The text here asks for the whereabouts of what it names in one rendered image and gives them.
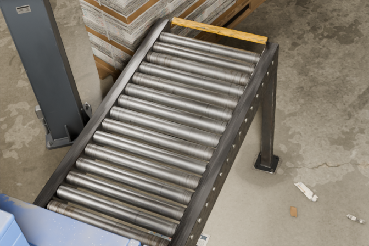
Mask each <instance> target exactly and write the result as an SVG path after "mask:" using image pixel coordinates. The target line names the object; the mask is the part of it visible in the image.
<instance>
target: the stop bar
mask: <svg viewBox="0 0 369 246"><path fill-rule="evenodd" d="M171 23H172V24H175V25H179V26H184V27H189V28H193V29H197V30H202V31H207V32H212V33H216V34H219V35H224V36H229V37H234V38H238V39H242V40H247V41H252V42H256V43H261V44H267V43H268V41H269V38H268V37H264V36H259V35H255V34H251V33H246V32H241V31H237V30H231V29H227V28H223V27H218V26H214V25H209V24H204V23H199V22H196V21H191V20H186V19H181V18H176V17H173V18H172V20H171Z"/></svg>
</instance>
